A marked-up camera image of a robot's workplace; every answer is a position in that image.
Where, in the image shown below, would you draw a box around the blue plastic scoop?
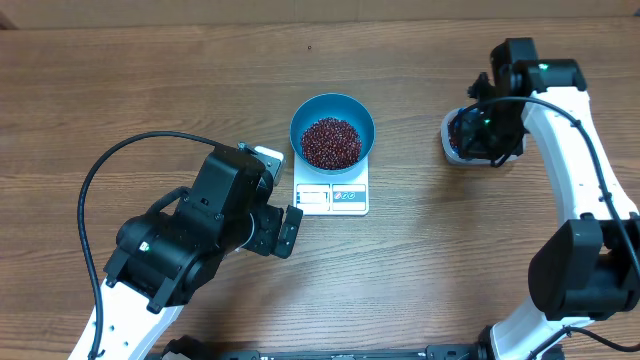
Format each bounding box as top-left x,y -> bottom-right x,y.
454,108 -> 481,131

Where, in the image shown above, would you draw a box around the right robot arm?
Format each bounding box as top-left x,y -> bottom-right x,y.
426,38 -> 639,359

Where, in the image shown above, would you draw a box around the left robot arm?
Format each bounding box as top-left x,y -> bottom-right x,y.
70,144 -> 303,359

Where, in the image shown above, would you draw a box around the white digital kitchen scale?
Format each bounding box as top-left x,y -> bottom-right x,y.
293,156 -> 370,216

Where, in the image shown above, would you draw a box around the red beans in bowl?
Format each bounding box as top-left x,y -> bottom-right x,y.
300,117 -> 362,170

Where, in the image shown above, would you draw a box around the teal plastic bowl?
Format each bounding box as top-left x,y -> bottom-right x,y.
289,93 -> 376,174

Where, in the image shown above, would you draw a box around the red beans in container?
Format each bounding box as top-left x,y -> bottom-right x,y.
447,118 -> 459,153

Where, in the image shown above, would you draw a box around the clear plastic container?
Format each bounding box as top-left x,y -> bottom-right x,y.
440,108 -> 527,168

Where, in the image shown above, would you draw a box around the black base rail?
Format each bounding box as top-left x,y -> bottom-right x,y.
145,336 -> 492,360

